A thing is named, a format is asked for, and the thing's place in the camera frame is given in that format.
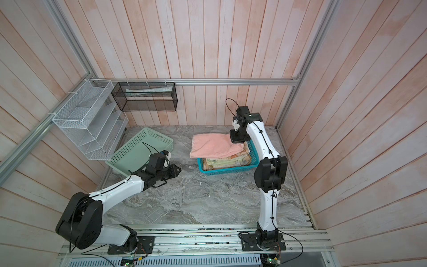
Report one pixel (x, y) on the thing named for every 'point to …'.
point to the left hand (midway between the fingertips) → (180, 172)
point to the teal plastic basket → (254, 163)
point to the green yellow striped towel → (224, 163)
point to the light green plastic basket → (134, 153)
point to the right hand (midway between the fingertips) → (234, 140)
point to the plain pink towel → (214, 146)
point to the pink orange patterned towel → (246, 152)
